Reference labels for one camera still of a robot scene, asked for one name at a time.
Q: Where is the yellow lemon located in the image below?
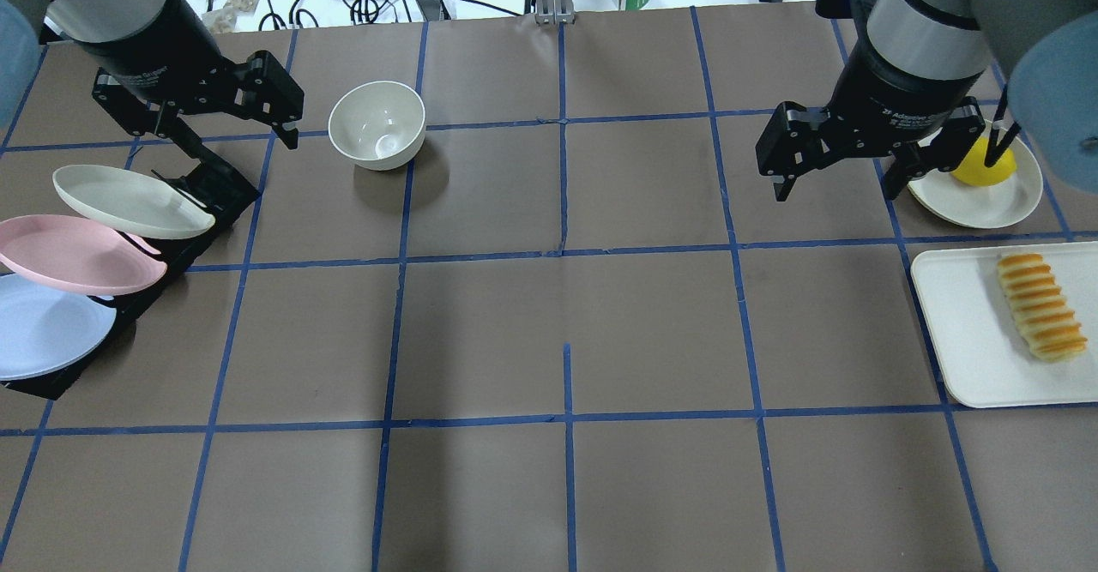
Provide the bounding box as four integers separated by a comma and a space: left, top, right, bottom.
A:
949, 135, 1018, 188

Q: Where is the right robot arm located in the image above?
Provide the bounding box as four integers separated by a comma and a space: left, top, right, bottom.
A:
757, 0, 1097, 202

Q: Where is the light blue plate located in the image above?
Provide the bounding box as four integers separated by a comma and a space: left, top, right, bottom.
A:
1, 274, 117, 382

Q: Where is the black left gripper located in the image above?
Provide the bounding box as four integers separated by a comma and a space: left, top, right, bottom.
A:
93, 7, 305, 180

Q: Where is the white plate in rack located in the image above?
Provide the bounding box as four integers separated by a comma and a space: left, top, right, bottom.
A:
52, 165, 216, 240

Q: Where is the pink plate in rack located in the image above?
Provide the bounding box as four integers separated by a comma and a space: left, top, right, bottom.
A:
1, 215, 168, 296

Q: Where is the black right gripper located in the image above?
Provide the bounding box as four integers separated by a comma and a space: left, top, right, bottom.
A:
754, 40, 987, 202

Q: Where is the black plate rack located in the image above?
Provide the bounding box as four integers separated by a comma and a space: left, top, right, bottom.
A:
3, 166, 258, 400

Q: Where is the striped bread roll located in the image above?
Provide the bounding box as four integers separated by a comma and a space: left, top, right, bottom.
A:
996, 253, 1088, 364

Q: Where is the white rectangular tray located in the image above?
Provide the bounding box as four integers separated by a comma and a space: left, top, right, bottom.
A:
911, 242, 1097, 408

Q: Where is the round white plate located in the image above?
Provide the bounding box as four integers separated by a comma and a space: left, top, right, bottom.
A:
917, 138, 1044, 229

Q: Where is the white ceramic bowl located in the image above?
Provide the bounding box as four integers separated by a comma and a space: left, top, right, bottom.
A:
327, 81, 426, 171

